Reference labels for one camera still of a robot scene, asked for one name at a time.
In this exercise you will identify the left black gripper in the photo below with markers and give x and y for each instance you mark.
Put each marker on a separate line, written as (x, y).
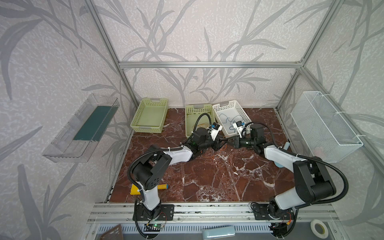
(215, 143)

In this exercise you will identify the left light green basket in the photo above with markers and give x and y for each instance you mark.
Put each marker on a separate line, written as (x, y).
(150, 115)

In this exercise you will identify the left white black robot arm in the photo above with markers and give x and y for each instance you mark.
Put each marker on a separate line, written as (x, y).
(147, 170)

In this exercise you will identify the white wire mesh basket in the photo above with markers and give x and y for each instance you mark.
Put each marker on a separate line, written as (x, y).
(324, 129)

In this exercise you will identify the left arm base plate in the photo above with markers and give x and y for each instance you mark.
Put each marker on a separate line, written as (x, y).
(163, 212)

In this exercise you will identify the brown perforated board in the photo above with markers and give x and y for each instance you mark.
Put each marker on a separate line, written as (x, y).
(116, 233)

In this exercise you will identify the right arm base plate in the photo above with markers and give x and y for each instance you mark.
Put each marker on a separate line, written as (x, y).
(270, 212)

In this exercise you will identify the light blue flat box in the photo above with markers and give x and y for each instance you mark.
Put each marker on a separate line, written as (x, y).
(217, 233)

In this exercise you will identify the clear plastic wall shelf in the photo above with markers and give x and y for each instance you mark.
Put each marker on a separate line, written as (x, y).
(79, 138)

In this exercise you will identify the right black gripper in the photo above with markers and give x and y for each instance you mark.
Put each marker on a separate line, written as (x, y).
(234, 142)

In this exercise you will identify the white tape roll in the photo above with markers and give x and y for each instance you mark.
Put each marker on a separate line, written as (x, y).
(319, 229)

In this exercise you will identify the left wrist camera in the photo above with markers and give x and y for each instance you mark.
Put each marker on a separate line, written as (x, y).
(214, 130)

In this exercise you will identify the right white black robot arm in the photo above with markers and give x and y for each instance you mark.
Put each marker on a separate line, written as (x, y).
(316, 181)

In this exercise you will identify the white perforated plastic basket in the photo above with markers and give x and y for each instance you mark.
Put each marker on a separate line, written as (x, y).
(227, 113)

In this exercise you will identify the yellow toy shovel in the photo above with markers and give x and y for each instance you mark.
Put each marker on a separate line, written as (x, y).
(135, 190)

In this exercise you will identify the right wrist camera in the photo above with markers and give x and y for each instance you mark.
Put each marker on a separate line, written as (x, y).
(239, 127)

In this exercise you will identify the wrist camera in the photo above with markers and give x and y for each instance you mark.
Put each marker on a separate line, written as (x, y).
(214, 130)
(239, 127)

